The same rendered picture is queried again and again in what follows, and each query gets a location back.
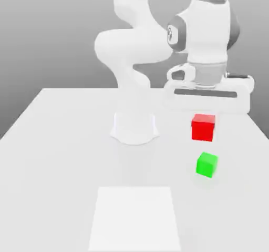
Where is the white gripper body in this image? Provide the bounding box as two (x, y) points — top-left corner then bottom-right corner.
(163, 75), (255, 114)

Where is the small red cube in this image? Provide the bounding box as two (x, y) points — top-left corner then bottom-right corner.
(191, 113), (216, 142)

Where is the small green cube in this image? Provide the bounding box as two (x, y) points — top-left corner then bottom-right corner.
(195, 152), (219, 179)

